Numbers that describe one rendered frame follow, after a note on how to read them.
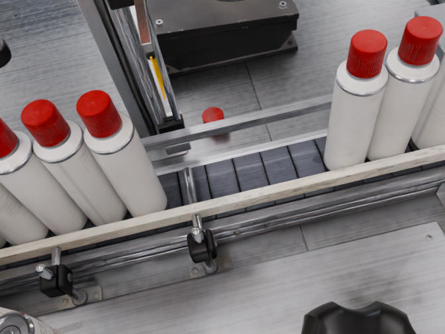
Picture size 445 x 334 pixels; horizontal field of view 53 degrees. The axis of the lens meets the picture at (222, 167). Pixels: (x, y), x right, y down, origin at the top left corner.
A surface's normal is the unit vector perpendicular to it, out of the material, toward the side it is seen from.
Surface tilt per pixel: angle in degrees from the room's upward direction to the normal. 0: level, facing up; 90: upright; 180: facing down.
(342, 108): 90
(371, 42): 3
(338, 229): 0
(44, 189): 90
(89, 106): 3
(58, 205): 90
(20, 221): 90
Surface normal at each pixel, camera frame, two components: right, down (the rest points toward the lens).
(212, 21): -0.04, -0.54
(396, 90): -0.60, 0.71
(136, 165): 0.71, 0.55
